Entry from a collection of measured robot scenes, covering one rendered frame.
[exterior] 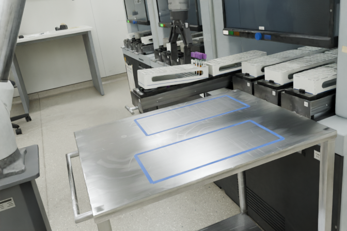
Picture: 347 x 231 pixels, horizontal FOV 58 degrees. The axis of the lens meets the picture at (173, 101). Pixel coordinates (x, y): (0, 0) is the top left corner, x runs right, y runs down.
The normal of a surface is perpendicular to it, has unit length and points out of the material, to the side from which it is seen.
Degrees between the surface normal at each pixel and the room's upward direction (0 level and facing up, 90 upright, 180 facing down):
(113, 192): 0
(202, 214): 0
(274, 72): 90
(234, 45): 90
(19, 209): 90
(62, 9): 90
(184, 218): 0
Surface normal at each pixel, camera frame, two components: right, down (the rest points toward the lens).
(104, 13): 0.40, 0.25
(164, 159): -0.13, -0.93
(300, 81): -0.91, 0.25
